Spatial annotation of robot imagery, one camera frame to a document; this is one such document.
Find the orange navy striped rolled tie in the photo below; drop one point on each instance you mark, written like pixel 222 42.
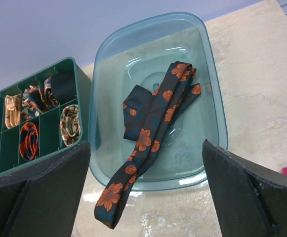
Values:
pixel 29 141

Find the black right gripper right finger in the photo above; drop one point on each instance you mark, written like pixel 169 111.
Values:
pixel 250 200

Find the cream brown floral rolled tie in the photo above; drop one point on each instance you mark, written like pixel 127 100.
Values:
pixel 70 128

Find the black rolled tie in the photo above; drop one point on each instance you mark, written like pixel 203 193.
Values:
pixel 63 87

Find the multicolour patterned rolled tie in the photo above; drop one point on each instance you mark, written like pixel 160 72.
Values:
pixel 32 105

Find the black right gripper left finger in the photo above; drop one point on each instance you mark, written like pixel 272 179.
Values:
pixel 42 199

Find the beige rolled tie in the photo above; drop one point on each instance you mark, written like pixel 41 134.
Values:
pixel 12 110

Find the green divided organizer box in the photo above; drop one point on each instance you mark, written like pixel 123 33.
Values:
pixel 43 114

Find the clear blue plastic tub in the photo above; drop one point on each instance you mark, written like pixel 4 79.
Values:
pixel 140 54

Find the black orange floral tie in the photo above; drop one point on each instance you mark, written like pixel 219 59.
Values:
pixel 147 117

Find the red blue patterned rolled tie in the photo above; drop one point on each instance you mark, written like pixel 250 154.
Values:
pixel 48 94

